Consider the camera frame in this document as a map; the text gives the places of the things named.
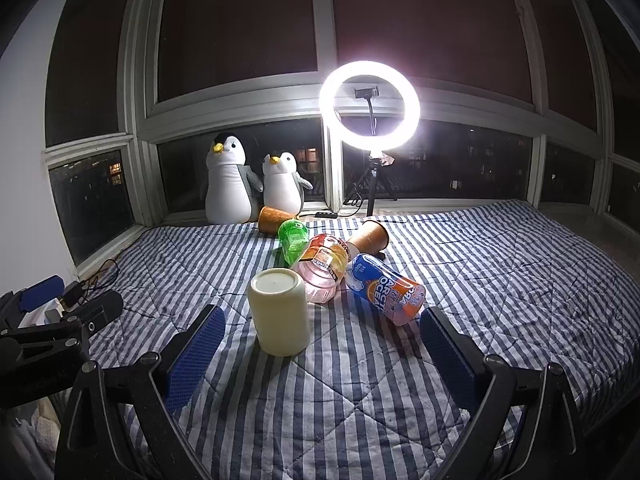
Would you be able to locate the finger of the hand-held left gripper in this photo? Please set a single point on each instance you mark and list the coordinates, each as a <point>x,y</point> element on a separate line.
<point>97,306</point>
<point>42,288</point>

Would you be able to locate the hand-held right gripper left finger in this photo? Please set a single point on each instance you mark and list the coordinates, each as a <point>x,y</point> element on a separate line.
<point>194,357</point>

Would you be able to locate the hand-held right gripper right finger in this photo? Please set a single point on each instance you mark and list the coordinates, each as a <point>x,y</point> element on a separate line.
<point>450,357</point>

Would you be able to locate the cream cup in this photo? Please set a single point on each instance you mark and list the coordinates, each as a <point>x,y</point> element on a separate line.
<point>279,312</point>

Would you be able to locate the brown paper cup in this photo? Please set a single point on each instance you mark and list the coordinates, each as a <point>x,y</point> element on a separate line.
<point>369,237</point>
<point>274,219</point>

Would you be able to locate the black power adapter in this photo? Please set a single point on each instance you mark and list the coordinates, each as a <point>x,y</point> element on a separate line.
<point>73,293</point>

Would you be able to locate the striped blanket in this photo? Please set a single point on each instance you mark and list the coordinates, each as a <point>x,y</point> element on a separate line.
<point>380,400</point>

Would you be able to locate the blue and orange plastic bottle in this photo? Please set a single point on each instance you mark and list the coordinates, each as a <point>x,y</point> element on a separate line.
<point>387,290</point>

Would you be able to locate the white cloth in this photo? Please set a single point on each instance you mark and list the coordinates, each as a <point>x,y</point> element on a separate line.
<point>30,435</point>

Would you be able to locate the pink plastic bottle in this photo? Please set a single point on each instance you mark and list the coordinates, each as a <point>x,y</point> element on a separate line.
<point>320,272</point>

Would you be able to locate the green plastic bottle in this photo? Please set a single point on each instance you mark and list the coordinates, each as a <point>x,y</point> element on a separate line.
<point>292,240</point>

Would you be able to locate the large penguin plush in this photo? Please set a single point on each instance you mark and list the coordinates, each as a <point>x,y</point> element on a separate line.
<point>227,185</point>

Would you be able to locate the black tripod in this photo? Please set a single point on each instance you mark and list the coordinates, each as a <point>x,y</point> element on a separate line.
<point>371,185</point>

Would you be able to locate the small penguin plush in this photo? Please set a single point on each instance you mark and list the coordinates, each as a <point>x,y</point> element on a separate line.
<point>281,185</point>

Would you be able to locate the phone holder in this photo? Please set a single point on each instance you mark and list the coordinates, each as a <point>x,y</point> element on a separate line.
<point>367,93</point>

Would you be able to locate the white window frame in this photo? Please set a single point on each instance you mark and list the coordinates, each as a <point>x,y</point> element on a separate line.
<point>330,175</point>

